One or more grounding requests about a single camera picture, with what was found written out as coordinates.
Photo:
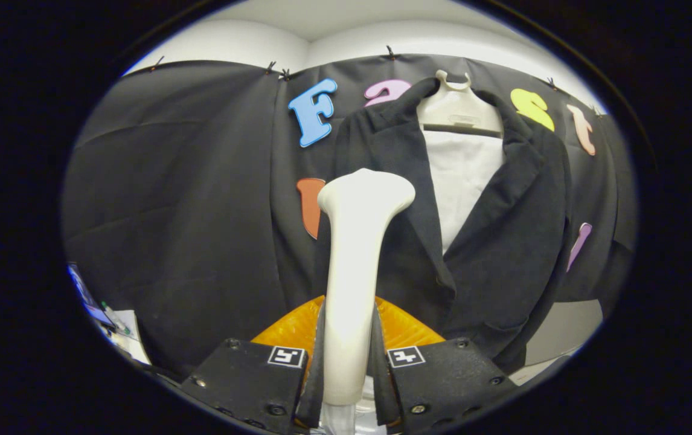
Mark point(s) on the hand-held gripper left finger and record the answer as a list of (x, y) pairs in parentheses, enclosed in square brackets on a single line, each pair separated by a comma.
[(249, 380)]

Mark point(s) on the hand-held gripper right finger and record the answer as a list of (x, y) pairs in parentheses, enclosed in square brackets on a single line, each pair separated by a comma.
[(442, 380)]

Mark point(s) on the white garment steamer head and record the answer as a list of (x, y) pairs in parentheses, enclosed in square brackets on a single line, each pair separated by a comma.
[(352, 272)]

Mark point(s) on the black suit jacket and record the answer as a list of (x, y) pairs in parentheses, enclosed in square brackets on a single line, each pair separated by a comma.
[(503, 241)]

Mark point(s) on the white shirt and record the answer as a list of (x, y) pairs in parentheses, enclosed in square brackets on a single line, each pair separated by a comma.
[(461, 175)]

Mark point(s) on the white paper sheets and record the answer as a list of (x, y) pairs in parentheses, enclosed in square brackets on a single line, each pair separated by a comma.
[(131, 338)]

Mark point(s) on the grey cabinet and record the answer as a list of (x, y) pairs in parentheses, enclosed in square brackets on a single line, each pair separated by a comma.
[(563, 329)]

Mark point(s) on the black backdrop cloth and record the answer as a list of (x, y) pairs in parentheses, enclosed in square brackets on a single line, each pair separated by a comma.
[(171, 211)]

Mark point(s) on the blue glowing screen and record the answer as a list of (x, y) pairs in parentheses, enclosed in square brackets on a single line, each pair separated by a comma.
[(83, 293)]

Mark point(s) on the cream plastic hanger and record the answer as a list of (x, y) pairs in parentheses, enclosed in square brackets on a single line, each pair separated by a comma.
[(458, 109)]

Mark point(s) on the row of backdrop clips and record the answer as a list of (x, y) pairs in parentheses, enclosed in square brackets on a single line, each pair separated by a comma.
[(389, 53)]

